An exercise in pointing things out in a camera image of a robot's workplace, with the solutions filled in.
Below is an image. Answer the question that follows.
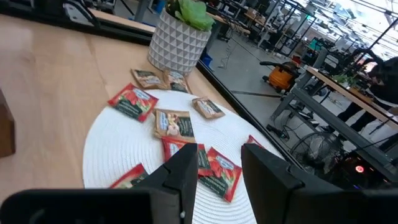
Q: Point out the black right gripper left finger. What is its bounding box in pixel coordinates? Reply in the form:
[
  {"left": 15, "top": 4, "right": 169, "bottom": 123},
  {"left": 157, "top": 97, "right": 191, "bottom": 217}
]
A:
[{"left": 133, "top": 142, "right": 198, "bottom": 224}]

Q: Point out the black floor fan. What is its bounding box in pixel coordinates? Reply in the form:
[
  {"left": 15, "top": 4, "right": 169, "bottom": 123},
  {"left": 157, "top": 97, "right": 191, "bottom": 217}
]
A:
[{"left": 289, "top": 131, "right": 347, "bottom": 180}]

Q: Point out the blue plastic bin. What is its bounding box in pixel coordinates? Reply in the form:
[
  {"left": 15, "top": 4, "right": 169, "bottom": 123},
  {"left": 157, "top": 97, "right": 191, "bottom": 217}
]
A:
[{"left": 200, "top": 52, "right": 215, "bottom": 68}]

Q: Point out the black computer with coloured lights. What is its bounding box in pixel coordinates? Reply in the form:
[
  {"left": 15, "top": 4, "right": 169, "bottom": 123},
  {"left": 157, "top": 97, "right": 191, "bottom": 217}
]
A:
[{"left": 326, "top": 151, "right": 398, "bottom": 192}]

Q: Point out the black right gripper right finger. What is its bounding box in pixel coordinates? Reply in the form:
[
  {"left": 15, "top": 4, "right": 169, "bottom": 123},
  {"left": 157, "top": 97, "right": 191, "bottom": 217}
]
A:
[{"left": 241, "top": 143, "right": 304, "bottom": 224}]

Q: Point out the person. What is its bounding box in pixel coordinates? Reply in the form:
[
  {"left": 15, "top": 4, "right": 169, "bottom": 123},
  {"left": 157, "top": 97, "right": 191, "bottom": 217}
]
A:
[{"left": 337, "top": 55, "right": 398, "bottom": 133}]

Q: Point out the succulent in white patterned pot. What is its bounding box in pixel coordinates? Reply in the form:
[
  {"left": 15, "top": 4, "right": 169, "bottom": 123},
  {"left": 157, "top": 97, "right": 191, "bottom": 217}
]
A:
[{"left": 147, "top": 0, "right": 216, "bottom": 75}]

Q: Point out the wooden top workbench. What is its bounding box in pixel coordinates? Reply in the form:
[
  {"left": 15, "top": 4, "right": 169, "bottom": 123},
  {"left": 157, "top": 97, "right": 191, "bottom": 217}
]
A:
[{"left": 269, "top": 46, "right": 398, "bottom": 175}]

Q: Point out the orange shop vacuum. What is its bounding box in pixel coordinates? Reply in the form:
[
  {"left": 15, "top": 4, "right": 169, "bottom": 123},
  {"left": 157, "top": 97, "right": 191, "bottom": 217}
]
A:
[{"left": 259, "top": 60, "right": 302, "bottom": 95}]

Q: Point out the brown wooden tea box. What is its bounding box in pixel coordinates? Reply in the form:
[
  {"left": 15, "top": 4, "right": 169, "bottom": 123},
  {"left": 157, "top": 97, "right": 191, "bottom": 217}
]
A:
[{"left": 0, "top": 89, "right": 17, "bottom": 159}]

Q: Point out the white round plate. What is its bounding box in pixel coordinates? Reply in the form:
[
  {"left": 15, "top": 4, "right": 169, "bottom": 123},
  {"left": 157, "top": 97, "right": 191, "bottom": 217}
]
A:
[{"left": 82, "top": 89, "right": 295, "bottom": 224}]

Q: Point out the tan vanilla tea packet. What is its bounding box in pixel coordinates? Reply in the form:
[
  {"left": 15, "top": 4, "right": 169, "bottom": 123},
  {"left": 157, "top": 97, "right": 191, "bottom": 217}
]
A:
[
  {"left": 191, "top": 96, "right": 226, "bottom": 120},
  {"left": 130, "top": 68, "right": 169, "bottom": 91},
  {"left": 153, "top": 108, "right": 197, "bottom": 144},
  {"left": 163, "top": 69, "right": 193, "bottom": 95}
]

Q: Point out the red strawberry tea packet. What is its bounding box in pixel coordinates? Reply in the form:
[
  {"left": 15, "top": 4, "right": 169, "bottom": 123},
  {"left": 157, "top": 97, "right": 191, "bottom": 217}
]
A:
[
  {"left": 198, "top": 146, "right": 243, "bottom": 203},
  {"left": 244, "top": 134, "right": 266, "bottom": 151},
  {"left": 160, "top": 136, "right": 215, "bottom": 179},
  {"left": 108, "top": 163, "right": 150, "bottom": 190},
  {"left": 107, "top": 82, "right": 160, "bottom": 123}
]

